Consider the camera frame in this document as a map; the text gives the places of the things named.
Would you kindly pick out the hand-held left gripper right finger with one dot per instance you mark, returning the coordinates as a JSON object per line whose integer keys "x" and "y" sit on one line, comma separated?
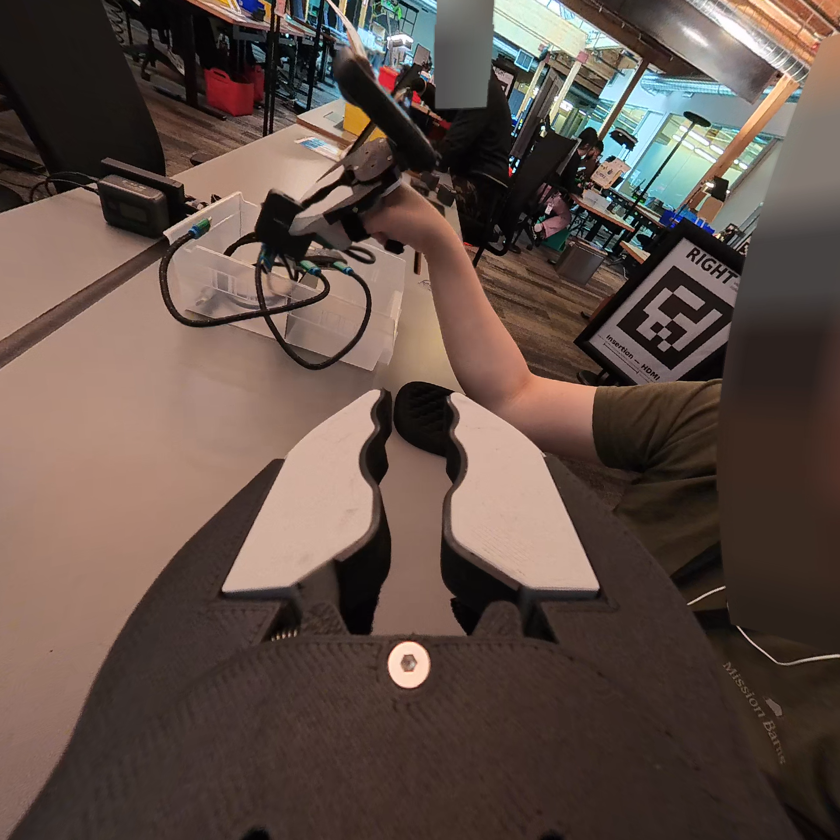
{"x": 518, "y": 512}

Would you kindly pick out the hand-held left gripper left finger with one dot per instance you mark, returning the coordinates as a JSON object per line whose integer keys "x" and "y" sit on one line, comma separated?
{"x": 308, "y": 512}

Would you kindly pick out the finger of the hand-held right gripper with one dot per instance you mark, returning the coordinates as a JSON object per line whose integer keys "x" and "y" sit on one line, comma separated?
{"x": 334, "y": 185}
{"x": 321, "y": 220}

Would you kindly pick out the clear plastic bin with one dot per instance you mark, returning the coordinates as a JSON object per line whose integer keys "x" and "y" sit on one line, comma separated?
{"x": 223, "y": 213}

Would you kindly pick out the person's right forearm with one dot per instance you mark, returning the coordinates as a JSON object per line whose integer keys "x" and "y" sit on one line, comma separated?
{"x": 472, "y": 315}

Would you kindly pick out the person's right hand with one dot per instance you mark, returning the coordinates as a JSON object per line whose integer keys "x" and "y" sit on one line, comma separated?
{"x": 413, "y": 220}

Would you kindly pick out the yellow plastic bin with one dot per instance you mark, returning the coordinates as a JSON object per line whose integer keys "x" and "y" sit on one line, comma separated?
{"x": 354, "y": 121}

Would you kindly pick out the red plastic crate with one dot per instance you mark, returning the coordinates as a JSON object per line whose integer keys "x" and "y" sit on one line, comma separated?
{"x": 229, "y": 95}

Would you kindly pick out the black office chair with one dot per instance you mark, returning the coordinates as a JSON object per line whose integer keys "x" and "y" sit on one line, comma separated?
{"x": 531, "y": 184}
{"x": 79, "y": 79}

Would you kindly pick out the black desk control box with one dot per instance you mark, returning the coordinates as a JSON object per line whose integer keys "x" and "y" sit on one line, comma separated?
{"x": 131, "y": 210}

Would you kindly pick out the grey trash bin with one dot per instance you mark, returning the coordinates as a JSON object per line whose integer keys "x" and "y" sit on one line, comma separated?
{"x": 581, "y": 262}

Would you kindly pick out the black white marker sign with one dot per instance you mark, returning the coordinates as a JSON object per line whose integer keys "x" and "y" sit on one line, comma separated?
{"x": 682, "y": 315}

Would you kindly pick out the black floor lamp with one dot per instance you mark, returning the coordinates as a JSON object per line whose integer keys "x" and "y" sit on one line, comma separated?
{"x": 697, "y": 118}

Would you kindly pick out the silver air duct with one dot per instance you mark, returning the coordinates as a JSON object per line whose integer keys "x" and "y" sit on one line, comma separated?
{"x": 774, "y": 39}

